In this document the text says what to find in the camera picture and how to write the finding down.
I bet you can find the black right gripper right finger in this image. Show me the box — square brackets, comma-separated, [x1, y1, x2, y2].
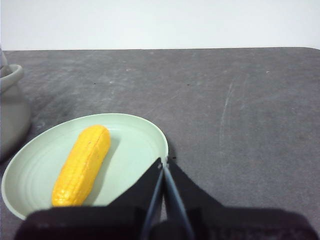
[163, 161, 316, 240]

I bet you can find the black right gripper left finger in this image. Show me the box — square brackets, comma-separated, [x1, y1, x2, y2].
[13, 156, 165, 240]

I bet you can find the yellow corn cob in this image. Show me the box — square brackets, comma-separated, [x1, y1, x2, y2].
[51, 124, 112, 208]

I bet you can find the pale green round plate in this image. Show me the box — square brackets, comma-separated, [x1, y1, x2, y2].
[1, 112, 169, 221]

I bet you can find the pale green electric steamer pot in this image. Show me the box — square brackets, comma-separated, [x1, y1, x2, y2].
[0, 49, 32, 164]

